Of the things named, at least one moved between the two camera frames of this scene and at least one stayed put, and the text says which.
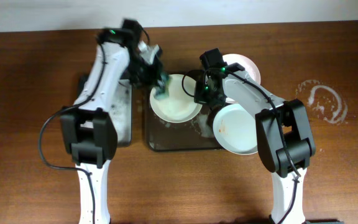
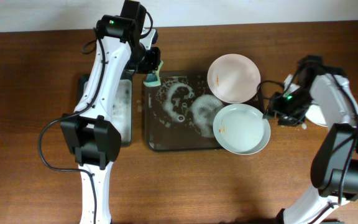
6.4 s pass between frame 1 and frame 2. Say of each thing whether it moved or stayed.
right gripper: moved
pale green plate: stayed
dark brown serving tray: stayed
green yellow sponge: moved
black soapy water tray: stayed
